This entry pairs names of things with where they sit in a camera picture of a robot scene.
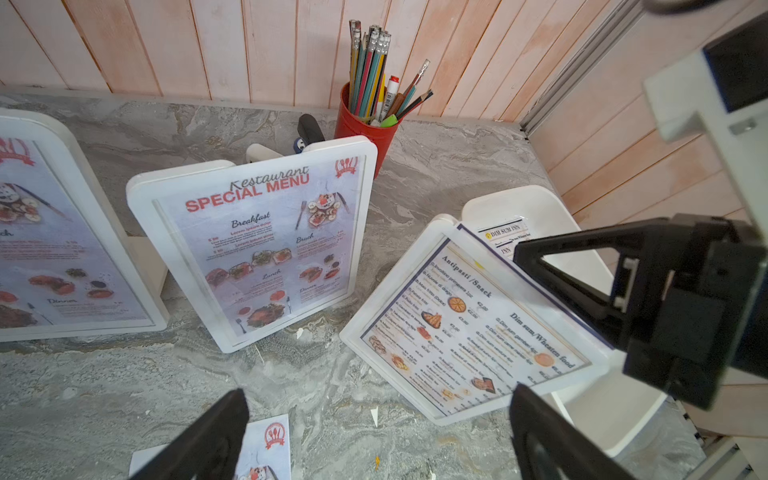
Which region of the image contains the white menu holder left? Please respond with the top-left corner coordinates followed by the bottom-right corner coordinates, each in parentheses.
top-left (1, 109), bottom-right (169, 342)

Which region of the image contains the dim sum inn menu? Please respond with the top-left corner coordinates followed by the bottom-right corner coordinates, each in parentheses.
top-left (359, 223), bottom-right (613, 418)
top-left (477, 216), bottom-right (532, 261)

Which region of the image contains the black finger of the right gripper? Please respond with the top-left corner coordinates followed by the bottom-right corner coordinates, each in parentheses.
top-left (513, 223), bottom-right (636, 348)

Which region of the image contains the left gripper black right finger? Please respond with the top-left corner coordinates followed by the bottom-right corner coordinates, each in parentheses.
top-left (509, 384), bottom-right (633, 480)

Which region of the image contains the white menu holder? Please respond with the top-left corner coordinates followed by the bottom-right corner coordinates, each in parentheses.
top-left (1, 109), bottom-right (169, 342)
top-left (338, 214), bottom-right (668, 457)
top-left (126, 136), bottom-right (377, 353)

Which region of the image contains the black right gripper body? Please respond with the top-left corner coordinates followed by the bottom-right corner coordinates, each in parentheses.
top-left (612, 215), bottom-right (767, 409)

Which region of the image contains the white menu holder front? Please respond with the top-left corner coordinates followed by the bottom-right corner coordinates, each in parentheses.
top-left (338, 214), bottom-right (668, 457)

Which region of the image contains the white stapler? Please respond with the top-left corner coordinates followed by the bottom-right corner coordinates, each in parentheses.
top-left (245, 143), bottom-right (283, 163)

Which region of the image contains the white menu holder middle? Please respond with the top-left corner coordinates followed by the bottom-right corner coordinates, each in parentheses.
top-left (126, 136), bottom-right (377, 353)

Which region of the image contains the red metal bucket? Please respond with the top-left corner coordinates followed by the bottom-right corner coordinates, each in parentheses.
top-left (334, 83), bottom-right (400, 178)

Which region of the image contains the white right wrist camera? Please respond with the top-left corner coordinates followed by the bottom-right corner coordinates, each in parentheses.
top-left (643, 13), bottom-right (767, 237)

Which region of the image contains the red special menu sheet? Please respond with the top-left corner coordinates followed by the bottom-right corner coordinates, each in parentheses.
top-left (128, 413), bottom-right (293, 480)

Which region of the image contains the white plastic tray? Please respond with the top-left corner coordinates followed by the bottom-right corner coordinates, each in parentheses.
top-left (461, 185), bottom-right (613, 294)

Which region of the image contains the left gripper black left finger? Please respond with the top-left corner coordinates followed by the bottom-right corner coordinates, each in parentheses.
top-left (131, 389), bottom-right (249, 479)

